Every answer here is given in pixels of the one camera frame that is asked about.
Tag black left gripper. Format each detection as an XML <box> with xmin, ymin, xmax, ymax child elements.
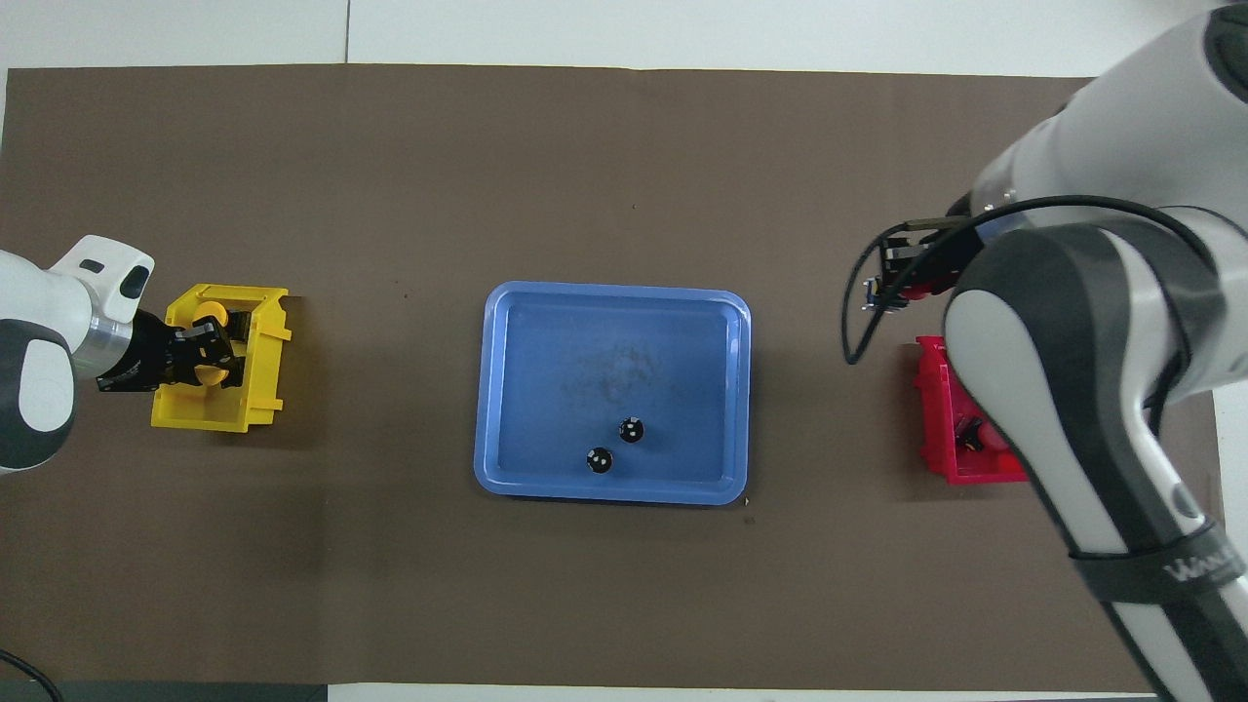
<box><xmin>96</xmin><ymin>309</ymin><xmax>247</xmax><ymax>394</ymax></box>

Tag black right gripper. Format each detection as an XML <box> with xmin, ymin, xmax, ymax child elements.
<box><xmin>863</xmin><ymin>210</ymin><xmax>986</xmax><ymax>313</ymax></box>

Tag blue plastic tray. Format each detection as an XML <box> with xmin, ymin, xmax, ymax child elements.
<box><xmin>474</xmin><ymin>281</ymin><xmax>753</xmax><ymax>507</ymax></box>

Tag yellow plastic bin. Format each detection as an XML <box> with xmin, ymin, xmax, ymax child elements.
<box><xmin>150</xmin><ymin>284</ymin><xmax>293</xmax><ymax>434</ymax></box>

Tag red plastic bin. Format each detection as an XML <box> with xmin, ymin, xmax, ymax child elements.
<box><xmin>913</xmin><ymin>334</ymin><xmax>1031</xmax><ymax>487</ymax></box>

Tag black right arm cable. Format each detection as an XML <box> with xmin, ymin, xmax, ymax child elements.
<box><xmin>842</xmin><ymin>195</ymin><xmax>1248</xmax><ymax>367</ymax></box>

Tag black floor cable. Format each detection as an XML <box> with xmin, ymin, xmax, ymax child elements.
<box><xmin>0</xmin><ymin>648</ymin><xmax>61</xmax><ymax>702</ymax></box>

